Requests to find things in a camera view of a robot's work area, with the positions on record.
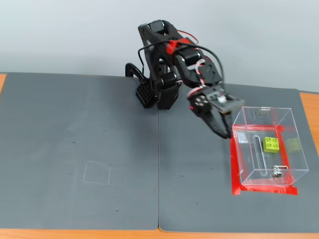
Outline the gray mat with chalk square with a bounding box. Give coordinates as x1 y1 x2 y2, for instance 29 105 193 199
0 72 160 231

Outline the silver metal latch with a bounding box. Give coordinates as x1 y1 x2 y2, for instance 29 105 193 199
271 165 289 178

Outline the transparent acrylic box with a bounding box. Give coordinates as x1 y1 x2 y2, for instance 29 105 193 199
232 106 310 186

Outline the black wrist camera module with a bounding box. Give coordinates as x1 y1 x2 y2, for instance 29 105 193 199
206 90 245 116

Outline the small white label sticker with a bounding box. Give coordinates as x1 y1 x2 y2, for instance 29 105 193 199
236 131 248 144

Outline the gray mat under box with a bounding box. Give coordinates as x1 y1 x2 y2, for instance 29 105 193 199
158 81 319 234

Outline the black camera cable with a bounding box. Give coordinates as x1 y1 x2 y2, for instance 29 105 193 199
137 41 226 97

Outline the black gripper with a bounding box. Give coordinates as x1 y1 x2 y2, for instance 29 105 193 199
187 91 234 140

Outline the red tape frame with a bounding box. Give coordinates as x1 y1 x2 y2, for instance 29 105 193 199
226 123 299 196

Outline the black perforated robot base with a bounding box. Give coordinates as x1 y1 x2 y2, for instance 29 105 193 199
135 80 160 110

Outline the red white black servo wire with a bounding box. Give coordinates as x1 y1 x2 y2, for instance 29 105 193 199
177 30 200 46
186 59 208 100

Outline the black table clamp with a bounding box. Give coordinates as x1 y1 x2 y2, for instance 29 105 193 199
124 62 148 84

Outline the green lego block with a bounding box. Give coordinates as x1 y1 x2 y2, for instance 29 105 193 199
262 136 281 153

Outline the red tape band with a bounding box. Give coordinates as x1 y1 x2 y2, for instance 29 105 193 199
166 39 178 55

